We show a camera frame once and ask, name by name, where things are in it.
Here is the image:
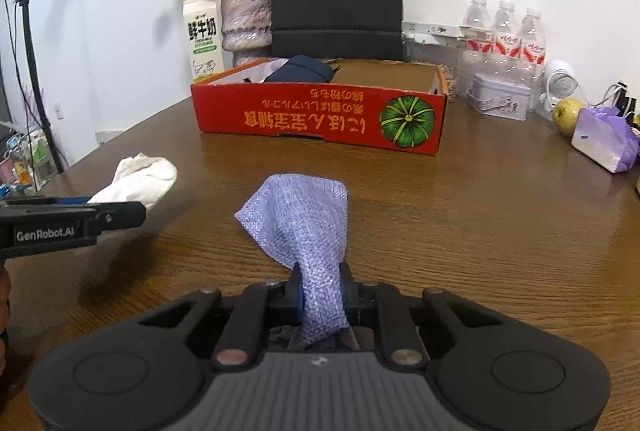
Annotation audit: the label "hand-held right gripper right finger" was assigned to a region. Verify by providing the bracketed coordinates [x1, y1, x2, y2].
[339, 262, 506, 370]

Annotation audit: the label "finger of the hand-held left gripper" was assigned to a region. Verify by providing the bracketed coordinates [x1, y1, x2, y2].
[0, 196, 91, 208]
[95, 202, 147, 237]

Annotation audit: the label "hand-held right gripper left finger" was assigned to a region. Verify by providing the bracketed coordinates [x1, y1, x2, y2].
[135, 263, 303, 371]

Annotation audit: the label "white sock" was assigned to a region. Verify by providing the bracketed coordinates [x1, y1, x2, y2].
[87, 152, 179, 214]

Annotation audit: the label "purple linen pouch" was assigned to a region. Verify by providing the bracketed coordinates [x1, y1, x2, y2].
[234, 172, 362, 353]

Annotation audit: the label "red cardboard box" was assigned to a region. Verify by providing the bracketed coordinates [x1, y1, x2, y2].
[190, 57, 449, 157]

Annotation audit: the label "navy blue pouch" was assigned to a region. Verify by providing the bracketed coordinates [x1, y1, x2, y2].
[262, 55, 342, 84]

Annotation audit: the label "person's left hand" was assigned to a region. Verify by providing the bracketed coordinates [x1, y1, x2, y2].
[0, 270, 11, 380]

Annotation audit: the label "black light stand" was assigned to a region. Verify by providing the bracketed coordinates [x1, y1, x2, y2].
[9, 0, 67, 175]

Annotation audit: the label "white green milk carton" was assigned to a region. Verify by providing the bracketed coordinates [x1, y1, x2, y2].
[182, 0, 225, 84]

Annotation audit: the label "purple glass vase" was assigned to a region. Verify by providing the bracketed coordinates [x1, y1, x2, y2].
[219, 0, 274, 68]

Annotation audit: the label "long white carton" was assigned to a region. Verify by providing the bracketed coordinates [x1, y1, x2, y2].
[402, 19, 474, 45]

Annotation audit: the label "yellow green apple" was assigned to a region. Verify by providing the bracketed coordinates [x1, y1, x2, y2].
[551, 98, 589, 137]

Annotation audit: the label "clear water bottle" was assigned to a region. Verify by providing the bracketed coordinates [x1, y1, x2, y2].
[492, 0, 519, 79]
[517, 7, 547, 86]
[461, 0, 494, 76]

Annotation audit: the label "purple tissue packet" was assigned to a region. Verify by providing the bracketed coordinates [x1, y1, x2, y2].
[571, 105, 640, 174]

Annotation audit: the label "small white fan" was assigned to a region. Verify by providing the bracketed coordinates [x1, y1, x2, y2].
[537, 59, 581, 120]

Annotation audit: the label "wire storage shelf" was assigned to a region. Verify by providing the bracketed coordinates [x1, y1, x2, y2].
[0, 123, 57, 194]

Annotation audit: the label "white charging cables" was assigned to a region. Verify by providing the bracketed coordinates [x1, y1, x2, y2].
[597, 81, 640, 114]

